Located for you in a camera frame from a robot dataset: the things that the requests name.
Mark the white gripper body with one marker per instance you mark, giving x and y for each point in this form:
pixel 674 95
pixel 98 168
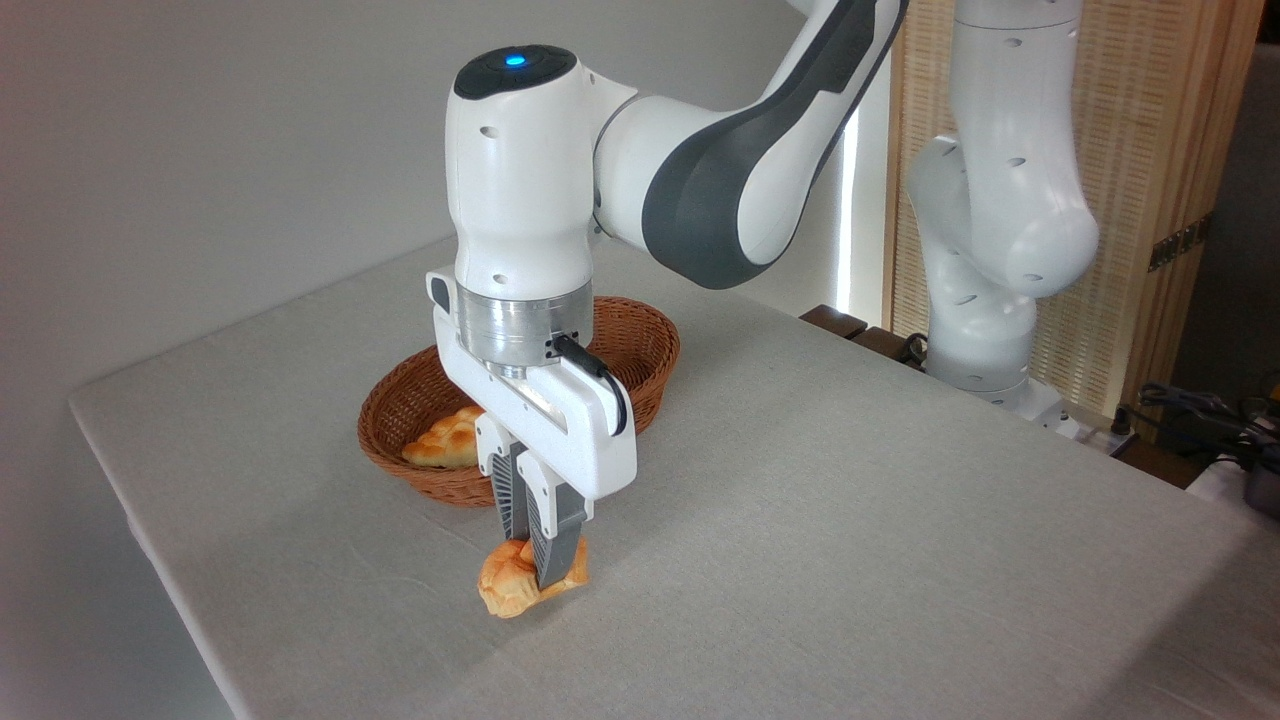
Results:
pixel 560 440

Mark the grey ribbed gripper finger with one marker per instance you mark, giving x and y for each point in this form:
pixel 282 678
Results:
pixel 555 535
pixel 505 495

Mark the round knotted bread roll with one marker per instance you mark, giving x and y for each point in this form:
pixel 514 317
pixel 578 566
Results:
pixel 505 590

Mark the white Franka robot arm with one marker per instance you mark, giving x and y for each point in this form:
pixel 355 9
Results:
pixel 520 200

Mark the long braided bread loaf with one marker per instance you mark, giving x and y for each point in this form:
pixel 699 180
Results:
pixel 445 445

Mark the brown oval wicker basket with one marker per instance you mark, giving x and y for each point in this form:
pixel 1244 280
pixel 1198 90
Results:
pixel 640 340

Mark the white fabric tablecloth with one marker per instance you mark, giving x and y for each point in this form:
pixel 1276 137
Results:
pixel 850 580

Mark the dark wooden furniture piece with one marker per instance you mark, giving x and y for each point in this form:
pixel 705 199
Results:
pixel 835 320

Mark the metal screen hinge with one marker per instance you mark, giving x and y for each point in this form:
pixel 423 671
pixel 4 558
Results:
pixel 1178 243

